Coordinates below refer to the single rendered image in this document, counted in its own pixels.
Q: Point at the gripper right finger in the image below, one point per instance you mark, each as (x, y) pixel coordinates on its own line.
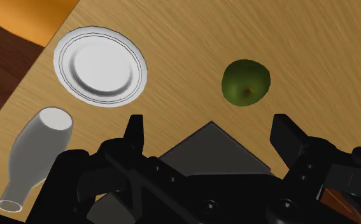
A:
(310, 158)

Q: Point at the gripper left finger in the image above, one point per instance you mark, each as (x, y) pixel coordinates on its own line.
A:
(118, 161)

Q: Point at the white round plate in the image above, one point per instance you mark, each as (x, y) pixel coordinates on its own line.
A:
(102, 66)

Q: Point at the white vase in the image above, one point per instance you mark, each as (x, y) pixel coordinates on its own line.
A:
(37, 152)

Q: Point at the green apple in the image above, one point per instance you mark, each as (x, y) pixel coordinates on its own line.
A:
(245, 82)

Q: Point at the dark grey flat book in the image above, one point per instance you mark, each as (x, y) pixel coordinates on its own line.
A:
(212, 149)

